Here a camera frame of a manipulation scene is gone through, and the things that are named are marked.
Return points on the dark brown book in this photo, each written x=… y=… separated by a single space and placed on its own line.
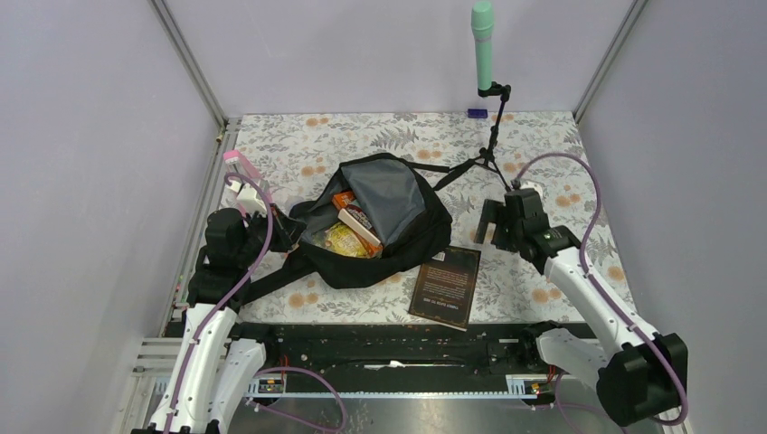
x=445 y=287

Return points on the orange book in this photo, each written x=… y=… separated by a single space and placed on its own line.
x=352 y=215

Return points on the floral table mat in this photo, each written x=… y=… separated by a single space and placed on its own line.
x=298 y=154

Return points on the black microphone tripod stand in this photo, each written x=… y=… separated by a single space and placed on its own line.
x=486 y=158

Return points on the black student backpack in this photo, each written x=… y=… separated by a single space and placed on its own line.
x=399 y=199

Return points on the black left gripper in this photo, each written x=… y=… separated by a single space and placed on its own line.
x=288 y=231

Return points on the mint green microphone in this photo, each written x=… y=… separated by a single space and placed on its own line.
x=482 y=20

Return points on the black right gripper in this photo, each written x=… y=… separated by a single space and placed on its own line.
x=488 y=216

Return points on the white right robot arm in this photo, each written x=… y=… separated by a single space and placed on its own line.
x=636 y=372

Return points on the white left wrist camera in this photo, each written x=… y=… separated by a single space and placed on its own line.
x=248 y=202

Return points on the small blue block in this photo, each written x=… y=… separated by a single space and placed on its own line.
x=477 y=113

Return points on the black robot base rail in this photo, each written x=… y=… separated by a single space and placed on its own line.
x=399 y=359

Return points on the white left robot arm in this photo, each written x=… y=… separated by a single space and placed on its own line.
x=212 y=371

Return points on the yellow snack packet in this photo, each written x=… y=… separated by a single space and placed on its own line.
x=342 y=240

